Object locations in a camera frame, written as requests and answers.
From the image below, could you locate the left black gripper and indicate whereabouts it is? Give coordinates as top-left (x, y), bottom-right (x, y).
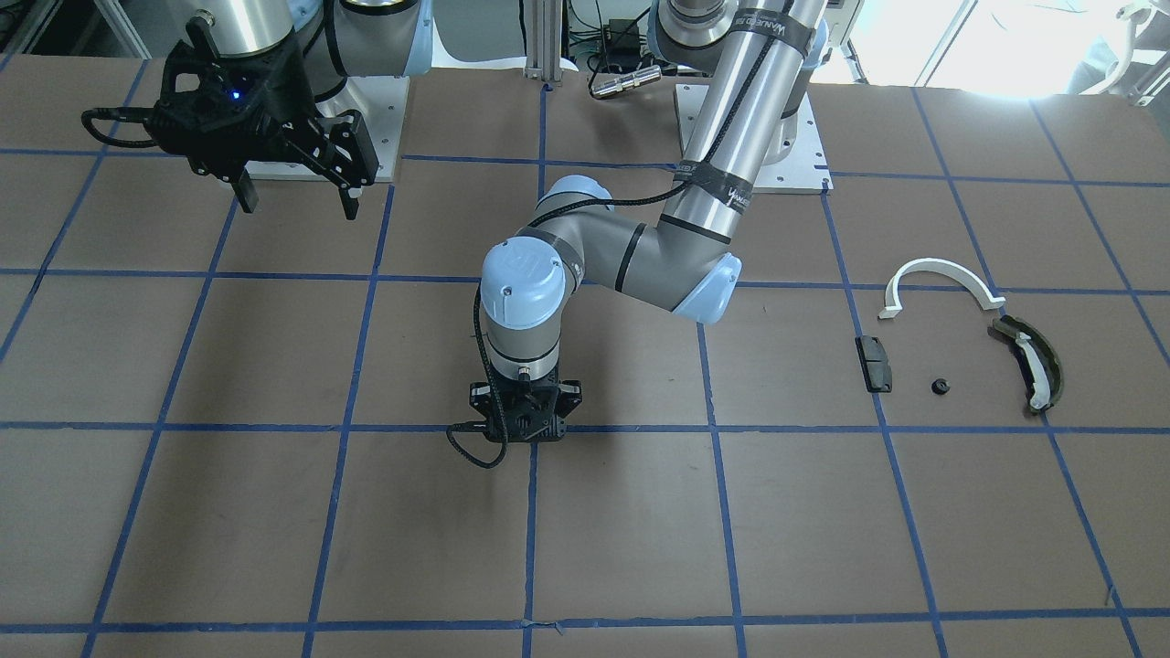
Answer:
top-left (469, 369), bottom-right (581, 444)

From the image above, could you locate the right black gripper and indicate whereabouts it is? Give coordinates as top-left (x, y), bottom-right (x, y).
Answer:
top-left (146, 18), bottom-right (379, 221)

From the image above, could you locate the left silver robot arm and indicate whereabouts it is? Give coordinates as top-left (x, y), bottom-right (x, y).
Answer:
top-left (447, 1), bottom-right (827, 447)

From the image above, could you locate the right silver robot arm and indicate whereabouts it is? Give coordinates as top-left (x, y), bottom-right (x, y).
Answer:
top-left (144, 1), bottom-right (433, 220)

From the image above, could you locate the black brake pad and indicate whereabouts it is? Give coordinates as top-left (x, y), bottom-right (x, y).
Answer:
top-left (854, 334), bottom-right (893, 393)

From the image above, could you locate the silver metal cylinder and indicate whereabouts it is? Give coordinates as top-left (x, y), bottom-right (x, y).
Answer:
top-left (589, 64), bottom-right (662, 101)

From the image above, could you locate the black power brick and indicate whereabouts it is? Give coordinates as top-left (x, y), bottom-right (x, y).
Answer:
top-left (603, 18), bottom-right (641, 53)

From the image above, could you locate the white curved plastic piece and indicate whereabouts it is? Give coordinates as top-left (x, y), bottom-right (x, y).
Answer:
top-left (878, 259), bottom-right (1006, 321)

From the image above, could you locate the green curved brake shoe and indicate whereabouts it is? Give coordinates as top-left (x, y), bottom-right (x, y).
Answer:
top-left (990, 315), bottom-right (1065, 414)

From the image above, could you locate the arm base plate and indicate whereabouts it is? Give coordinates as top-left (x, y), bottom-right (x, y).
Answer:
top-left (675, 84), bottom-right (835, 196)
top-left (247, 76), bottom-right (411, 183)

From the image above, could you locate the aluminium frame post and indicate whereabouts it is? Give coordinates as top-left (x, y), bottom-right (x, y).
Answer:
top-left (519, 0), bottom-right (565, 89)

